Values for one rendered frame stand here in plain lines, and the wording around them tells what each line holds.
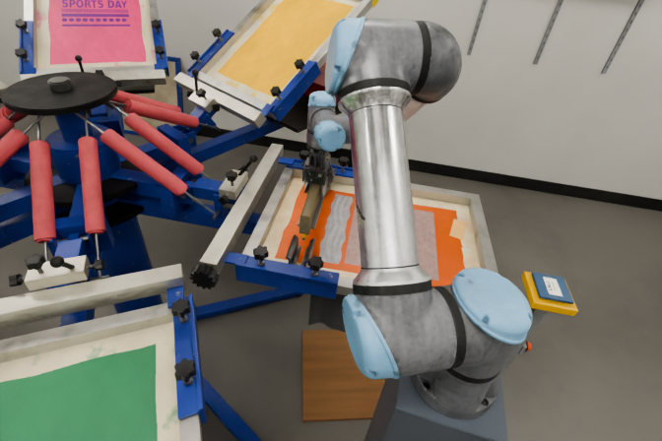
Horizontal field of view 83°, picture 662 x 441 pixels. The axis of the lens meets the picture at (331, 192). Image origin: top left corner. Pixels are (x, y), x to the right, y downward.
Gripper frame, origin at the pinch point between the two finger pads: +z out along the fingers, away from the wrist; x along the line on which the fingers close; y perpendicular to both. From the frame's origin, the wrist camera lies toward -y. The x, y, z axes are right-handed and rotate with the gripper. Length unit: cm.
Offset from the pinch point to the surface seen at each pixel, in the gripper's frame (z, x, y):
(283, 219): 12.9, -11.0, 1.5
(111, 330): 11, -39, 55
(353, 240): 13.0, 14.7, 6.0
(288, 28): -28, -35, -92
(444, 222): 13, 47, -12
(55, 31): -18, -143, -68
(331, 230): 12.2, 6.8, 3.9
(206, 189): 4.5, -38.0, 2.8
